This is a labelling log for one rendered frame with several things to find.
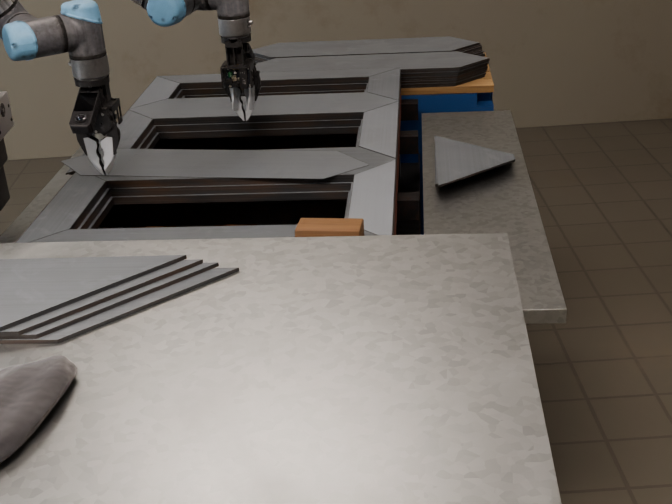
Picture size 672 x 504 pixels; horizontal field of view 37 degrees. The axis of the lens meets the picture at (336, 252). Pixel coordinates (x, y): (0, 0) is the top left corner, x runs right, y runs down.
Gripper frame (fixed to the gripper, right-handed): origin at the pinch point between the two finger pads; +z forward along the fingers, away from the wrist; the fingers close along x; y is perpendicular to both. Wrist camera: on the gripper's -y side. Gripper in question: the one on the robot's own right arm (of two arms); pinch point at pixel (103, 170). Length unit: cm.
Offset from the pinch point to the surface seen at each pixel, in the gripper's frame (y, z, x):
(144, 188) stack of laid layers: 8.4, 7.7, -5.7
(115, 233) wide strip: -20.0, 5.8, -7.2
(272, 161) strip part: 18.5, 5.8, -33.6
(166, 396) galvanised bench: -104, -12, -39
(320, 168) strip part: 13.1, 5.9, -45.1
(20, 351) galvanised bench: -95, -12, -19
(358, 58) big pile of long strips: 115, 8, -48
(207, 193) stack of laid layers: 8.4, 9.3, -19.9
